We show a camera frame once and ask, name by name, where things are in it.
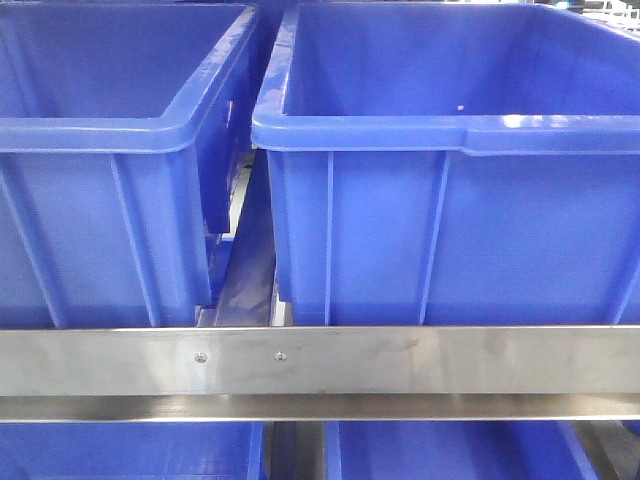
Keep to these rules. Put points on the blue plastic bin right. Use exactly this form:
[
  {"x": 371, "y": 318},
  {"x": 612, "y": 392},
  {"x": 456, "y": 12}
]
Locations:
[{"x": 452, "y": 164}]

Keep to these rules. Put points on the blue lower bin left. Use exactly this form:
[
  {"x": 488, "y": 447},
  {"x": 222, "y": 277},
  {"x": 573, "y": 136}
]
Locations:
[{"x": 225, "y": 450}]

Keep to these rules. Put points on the steel shelf front beam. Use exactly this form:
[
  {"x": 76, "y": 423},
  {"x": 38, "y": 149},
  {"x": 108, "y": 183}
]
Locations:
[{"x": 320, "y": 373}]

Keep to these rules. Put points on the blue plastic bin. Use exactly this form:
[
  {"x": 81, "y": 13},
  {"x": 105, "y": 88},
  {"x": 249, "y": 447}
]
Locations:
[
  {"x": 123, "y": 125},
  {"x": 452, "y": 164}
]

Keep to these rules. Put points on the blue lower bin right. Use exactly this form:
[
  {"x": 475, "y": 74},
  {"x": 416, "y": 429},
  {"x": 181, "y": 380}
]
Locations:
[{"x": 454, "y": 450}]

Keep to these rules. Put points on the steel shelf divider rail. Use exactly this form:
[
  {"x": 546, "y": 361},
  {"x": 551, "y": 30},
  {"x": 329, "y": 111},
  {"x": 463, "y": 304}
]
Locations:
[{"x": 243, "y": 264}]

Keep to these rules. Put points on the blue plastic bin left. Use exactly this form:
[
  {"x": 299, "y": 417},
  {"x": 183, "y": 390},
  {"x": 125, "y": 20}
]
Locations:
[{"x": 123, "y": 125}]

